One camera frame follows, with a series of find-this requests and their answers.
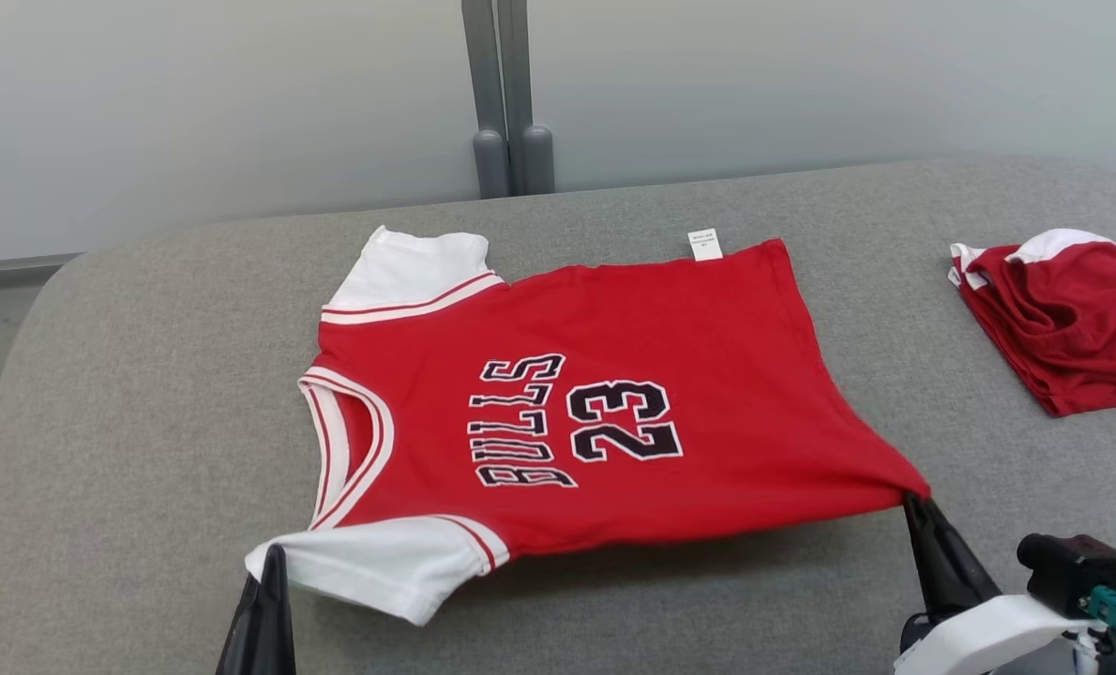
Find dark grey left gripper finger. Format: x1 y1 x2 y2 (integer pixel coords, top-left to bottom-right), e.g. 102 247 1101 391
216 547 276 675
260 544 298 675

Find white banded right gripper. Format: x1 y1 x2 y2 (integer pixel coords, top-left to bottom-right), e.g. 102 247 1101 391
894 494 1095 675

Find red shorts with white stripe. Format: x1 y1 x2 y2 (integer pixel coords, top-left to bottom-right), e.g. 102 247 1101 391
948 228 1116 418

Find red Bulls 23 jersey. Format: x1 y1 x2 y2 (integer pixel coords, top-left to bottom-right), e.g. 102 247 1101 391
244 225 933 627

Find grey baseboard rail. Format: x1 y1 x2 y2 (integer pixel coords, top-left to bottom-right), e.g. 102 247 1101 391
0 251 86 294

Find grey aluminium partition post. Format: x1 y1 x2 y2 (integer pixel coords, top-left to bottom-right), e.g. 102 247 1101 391
461 0 513 201
497 0 557 197

